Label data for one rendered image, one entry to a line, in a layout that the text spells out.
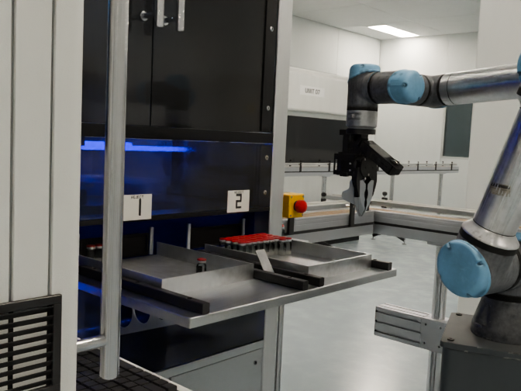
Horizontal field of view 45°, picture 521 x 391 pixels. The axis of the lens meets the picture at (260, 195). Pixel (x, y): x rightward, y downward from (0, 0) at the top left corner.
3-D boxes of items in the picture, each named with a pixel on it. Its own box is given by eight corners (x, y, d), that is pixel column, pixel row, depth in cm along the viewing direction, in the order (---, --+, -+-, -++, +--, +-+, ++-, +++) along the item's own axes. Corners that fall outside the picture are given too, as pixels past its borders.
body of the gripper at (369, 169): (350, 176, 160) (352, 129, 159) (378, 179, 154) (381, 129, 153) (332, 177, 154) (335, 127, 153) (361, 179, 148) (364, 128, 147)
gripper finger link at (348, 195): (344, 213, 156) (346, 177, 156) (364, 216, 153) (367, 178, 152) (337, 214, 154) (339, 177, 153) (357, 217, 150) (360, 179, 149)
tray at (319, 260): (204, 257, 162) (205, 243, 162) (270, 247, 181) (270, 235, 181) (308, 282, 139) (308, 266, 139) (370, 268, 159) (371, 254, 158)
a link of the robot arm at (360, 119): (384, 112, 152) (365, 109, 146) (382, 130, 153) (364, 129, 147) (357, 112, 157) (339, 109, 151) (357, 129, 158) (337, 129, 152)
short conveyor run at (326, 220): (258, 252, 193) (260, 202, 192) (223, 245, 204) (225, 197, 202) (376, 234, 244) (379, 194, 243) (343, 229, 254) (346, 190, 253)
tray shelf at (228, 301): (47, 278, 140) (47, 269, 139) (258, 247, 191) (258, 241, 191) (189, 328, 108) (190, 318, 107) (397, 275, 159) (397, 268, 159)
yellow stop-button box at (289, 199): (270, 216, 192) (271, 192, 191) (285, 214, 197) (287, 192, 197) (289, 218, 187) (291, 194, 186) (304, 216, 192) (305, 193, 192)
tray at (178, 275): (67, 267, 143) (67, 251, 143) (157, 254, 162) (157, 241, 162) (161, 297, 120) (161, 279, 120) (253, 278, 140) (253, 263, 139)
